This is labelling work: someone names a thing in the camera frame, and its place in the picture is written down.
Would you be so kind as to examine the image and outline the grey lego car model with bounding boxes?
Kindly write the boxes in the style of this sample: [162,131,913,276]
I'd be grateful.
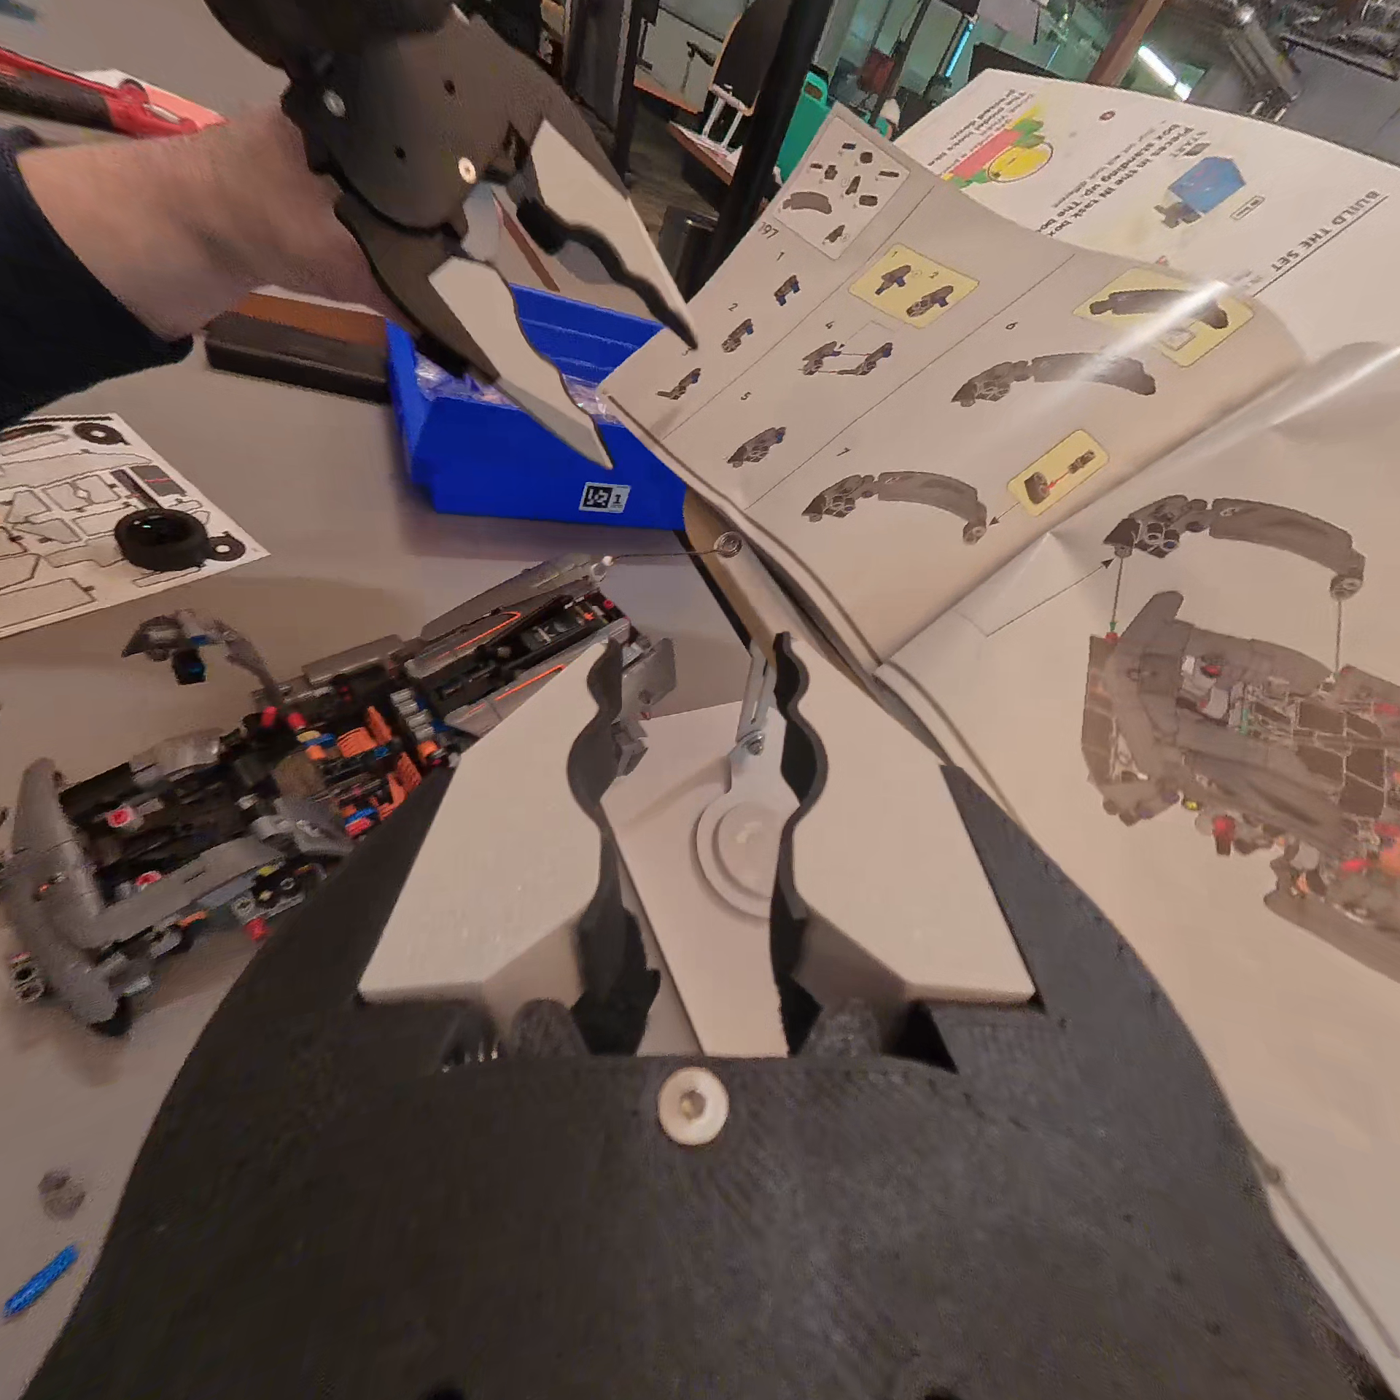
[0,552,680,1036]

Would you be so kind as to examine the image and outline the black metal pole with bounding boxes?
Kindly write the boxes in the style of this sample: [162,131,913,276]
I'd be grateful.
[712,0,835,289]

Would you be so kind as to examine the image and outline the white sticker sheet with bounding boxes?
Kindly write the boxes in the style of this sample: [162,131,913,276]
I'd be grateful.
[0,414,272,639]

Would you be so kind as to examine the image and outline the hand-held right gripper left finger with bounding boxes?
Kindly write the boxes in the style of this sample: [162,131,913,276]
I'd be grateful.
[357,637,663,1057]

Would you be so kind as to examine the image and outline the blue plastic bin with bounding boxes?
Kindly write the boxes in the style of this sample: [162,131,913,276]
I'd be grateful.
[383,287,693,534]

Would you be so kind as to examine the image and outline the person's left hand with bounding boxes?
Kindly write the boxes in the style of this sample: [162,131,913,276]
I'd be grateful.
[17,102,397,341]

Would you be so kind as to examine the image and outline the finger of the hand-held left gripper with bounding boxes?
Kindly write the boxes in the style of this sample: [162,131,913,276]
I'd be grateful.
[427,256,613,471]
[507,119,702,352]

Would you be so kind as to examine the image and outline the open instruction booklet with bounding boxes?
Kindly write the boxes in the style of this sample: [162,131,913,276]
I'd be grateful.
[600,69,1400,1364]

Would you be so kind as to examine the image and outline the person's left forearm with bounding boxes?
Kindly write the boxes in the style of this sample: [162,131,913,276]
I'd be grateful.
[0,126,197,431]

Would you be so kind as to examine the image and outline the scattered small lego parts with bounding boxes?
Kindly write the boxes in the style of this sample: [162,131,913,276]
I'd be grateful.
[0,1166,92,1319]

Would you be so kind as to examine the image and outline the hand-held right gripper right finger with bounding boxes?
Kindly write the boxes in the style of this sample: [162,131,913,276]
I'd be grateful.
[768,631,1038,1057]

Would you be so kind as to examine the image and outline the curved plywood chair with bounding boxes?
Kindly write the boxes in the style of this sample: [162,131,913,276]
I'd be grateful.
[700,0,792,149]

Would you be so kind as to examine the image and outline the white metal book stand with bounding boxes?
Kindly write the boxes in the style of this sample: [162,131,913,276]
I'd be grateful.
[580,531,835,1057]

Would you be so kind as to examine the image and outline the wood edged background table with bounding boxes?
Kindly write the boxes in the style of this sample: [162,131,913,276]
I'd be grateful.
[0,0,395,404]

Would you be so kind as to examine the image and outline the red black hand tool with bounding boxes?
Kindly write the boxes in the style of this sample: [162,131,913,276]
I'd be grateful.
[0,49,228,141]

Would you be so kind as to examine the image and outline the crumpled clear plastic bags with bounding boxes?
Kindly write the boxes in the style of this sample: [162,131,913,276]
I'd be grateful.
[413,359,617,427]

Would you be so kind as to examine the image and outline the black lego wheel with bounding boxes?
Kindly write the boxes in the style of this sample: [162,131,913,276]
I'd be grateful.
[112,506,210,574]

